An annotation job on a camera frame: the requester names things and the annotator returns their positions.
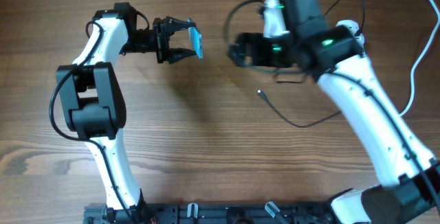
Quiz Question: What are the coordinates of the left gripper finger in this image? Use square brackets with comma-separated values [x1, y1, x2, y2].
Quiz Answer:
[167, 16, 196, 33]
[168, 48, 197, 64]

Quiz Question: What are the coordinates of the teal screen Galaxy smartphone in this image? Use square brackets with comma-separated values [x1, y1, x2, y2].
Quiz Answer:
[188, 27, 204, 59]

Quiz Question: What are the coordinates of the black USB charging cable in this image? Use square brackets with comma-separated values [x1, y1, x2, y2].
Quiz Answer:
[256, 0, 366, 128]

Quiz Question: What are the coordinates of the white power strip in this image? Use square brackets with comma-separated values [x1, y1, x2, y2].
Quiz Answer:
[335, 19, 365, 49]

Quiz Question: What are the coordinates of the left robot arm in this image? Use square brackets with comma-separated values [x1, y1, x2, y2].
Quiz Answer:
[49, 2, 203, 223]

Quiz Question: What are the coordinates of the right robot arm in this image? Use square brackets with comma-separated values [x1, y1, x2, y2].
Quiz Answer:
[228, 0, 439, 223]

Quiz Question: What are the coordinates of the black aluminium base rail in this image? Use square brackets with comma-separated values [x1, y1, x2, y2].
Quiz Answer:
[83, 201, 339, 224]

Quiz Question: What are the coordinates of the white power strip cord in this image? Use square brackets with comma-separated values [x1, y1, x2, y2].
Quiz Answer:
[393, 0, 440, 117]

